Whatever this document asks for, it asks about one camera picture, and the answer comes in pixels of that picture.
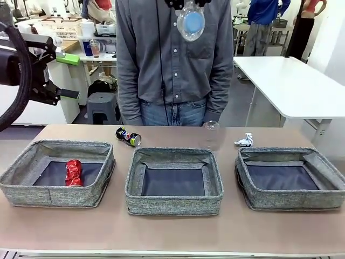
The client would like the white desk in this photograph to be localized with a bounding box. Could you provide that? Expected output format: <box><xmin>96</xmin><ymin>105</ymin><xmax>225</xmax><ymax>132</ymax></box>
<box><xmin>58</xmin><ymin>52</ymin><xmax>118</xmax><ymax>125</ymax></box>

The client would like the large clear plastic bottle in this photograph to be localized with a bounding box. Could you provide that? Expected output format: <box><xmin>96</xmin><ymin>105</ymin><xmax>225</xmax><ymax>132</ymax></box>
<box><xmin>198</xmin><ymin>120</ymin><xmax>222</xmax><ymax>151</ymax></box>

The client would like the grey plastic stool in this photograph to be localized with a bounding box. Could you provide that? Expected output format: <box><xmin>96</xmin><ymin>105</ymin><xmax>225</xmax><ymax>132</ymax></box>
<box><xmin>86</xmin><ymin>92</ymin><xmax>121</xmax><ymax>125</ymax></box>

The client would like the dark blue bottle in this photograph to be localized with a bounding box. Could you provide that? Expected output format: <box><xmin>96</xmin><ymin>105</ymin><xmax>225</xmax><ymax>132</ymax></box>
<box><xmin>82</xmin><ymin>38</ymin><xmax>94</xmax><ymax>57</ymax></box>

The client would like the black Pepsi can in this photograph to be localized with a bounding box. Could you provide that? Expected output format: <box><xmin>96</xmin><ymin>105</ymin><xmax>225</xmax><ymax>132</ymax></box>
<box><xmin>115</xmin><ymin>126</ymin><xmax>142</xmax><ymax>148</ymax></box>

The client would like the small bottle with blue cap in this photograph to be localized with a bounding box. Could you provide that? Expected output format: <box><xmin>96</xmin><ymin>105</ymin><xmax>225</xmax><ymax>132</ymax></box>
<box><xmin>176</xmin><ymin>1</ymin><xmax>206</xmax><ymax>43</ymax></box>

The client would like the person's left forearm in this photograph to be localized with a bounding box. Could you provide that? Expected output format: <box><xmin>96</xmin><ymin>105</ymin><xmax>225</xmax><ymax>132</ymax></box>
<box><xmin>205</xmin><ymin>64</ymin><xmax>234</xmax><ymax>125</ymax></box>

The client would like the person's right forearm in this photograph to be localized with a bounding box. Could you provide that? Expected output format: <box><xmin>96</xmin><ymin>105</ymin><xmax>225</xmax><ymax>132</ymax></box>
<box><xmin>116</xmin><ymin>64</ymin><xmax>143</xmax><ymax>126</ymax></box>

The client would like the crumpled white blue paper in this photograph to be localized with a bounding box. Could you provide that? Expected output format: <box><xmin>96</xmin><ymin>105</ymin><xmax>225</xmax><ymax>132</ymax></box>
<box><xmin>233</xmin><ymin>132</ymin><xmax>255</xmax><ymax>148</ymax></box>

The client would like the grey fabric basket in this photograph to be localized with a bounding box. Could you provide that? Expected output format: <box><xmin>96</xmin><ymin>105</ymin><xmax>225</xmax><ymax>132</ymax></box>
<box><xmin>0</xmin><ymin>139</ymin><xmax>116</xmax><ymax>209</ymax></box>
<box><xmin>125</xmin><ymin>146</ymin><xmax>224</xmax><ymax>216</ymax></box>
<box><xmin>234</xmin><ymin>146</ymin><xmax>345</xmax><ymax>212</ymax></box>

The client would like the white plastic jug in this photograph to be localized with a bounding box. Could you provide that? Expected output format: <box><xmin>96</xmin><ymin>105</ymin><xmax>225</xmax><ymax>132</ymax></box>
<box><xmin>80</xmin><ymin>18</ymin><xmax>95</xmax><ymax>38</ymax></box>

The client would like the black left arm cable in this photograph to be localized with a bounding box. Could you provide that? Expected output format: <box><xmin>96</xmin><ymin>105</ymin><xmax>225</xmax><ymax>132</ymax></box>
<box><xmin>0</xmin><ymin>25</ymin><xmax>33</xmax><ymax>133</ymax></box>

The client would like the person in blue jacket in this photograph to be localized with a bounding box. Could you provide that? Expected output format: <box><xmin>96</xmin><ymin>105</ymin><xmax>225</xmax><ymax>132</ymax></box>
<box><xmin>244</xmin><ymin>0</ymin><xmax>292</xmax><ymax>57</ymax></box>

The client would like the crushed red soda can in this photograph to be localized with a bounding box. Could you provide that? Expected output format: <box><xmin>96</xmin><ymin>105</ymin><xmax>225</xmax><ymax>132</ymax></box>
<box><xmin>65</xmin><ymin>159</ymin><xmax>85</xmax><ymax>187</ymax></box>

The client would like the white storage box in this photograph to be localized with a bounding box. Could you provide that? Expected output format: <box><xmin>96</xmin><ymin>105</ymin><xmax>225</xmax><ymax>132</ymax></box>
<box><xmin>95</xmin><ymin>23</ymin><xmax>117</xmax><ymax>36</ymax></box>

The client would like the thin black cord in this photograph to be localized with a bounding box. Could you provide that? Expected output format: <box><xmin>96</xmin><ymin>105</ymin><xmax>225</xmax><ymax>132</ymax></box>
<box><xmin>157</xmin><ymin>0</ymin><xmax>169</xmax><ymax>127</ymax></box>

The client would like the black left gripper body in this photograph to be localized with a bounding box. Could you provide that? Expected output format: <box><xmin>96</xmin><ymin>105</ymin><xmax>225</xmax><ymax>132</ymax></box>
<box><xmin>0</xmin><ymin>45</ymin><xmax>25</xmax><ymax>87</ymax></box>

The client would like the black bag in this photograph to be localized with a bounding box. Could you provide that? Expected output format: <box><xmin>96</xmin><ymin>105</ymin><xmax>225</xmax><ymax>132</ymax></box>
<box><xmin>87</xmin><ymin>79</ymin><xmax>118</xmax><ymax>99</ymax></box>

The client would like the plastic cup with red drink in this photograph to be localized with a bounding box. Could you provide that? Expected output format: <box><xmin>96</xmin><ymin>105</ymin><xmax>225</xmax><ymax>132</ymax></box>
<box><xmin>90</xmin><ymin>38</ymin><xmax>101</xmax><ymax>59</ymax></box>

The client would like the person in grey shirt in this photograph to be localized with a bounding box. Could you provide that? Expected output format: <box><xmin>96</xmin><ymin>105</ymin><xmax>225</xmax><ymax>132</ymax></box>
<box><xmin>115</xmin><ymin>0</ymin><xmax>234</xmax><ymax>127</ymax></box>

